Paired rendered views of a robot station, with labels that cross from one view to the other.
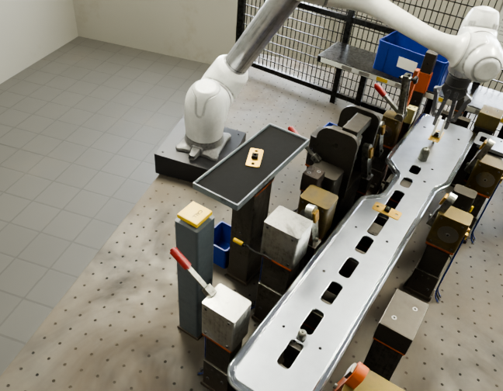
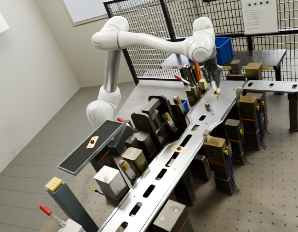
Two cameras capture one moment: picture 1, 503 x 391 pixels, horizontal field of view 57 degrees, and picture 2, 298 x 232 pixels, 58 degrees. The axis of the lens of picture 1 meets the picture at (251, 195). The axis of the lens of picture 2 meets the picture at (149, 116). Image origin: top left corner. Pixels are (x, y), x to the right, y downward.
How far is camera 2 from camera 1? 0.65 m
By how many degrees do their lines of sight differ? 17
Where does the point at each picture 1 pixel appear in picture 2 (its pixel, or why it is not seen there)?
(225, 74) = (104, 95)
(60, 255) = not seen: hidden behind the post
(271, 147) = (103, 133)
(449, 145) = (227, 95)
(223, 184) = (72, 162)
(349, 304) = (144, 214)
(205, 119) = (97, 122)
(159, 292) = not seen: hidden behind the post
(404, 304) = (170, 208)
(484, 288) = (270, 177)
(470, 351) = (256, 223)
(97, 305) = not seen: outside the picture
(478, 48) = (191, 45)
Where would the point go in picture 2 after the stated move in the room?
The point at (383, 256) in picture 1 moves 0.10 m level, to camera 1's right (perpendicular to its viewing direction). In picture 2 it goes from (170, 179) to (192, 176)
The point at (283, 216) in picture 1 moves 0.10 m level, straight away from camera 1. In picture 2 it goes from (104, 171) to (111, 156)
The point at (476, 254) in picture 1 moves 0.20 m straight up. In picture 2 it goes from (266, 156) to (263, 129)
